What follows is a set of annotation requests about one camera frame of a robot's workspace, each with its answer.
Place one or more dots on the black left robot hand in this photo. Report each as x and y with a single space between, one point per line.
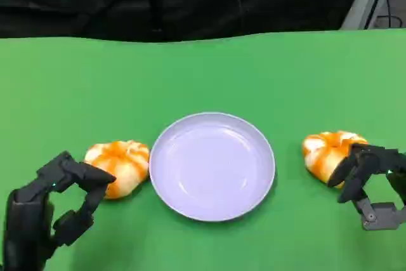
28 207

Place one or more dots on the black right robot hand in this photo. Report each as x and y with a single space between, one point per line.
377 158

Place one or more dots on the orange and white bread roll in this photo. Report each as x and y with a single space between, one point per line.
127 160
323 152

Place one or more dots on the lilac round plate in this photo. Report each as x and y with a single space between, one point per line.
212 167

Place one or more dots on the green table cloth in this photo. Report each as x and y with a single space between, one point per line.
203 74

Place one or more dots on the black backdrop curtain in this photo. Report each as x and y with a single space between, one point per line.
158 1

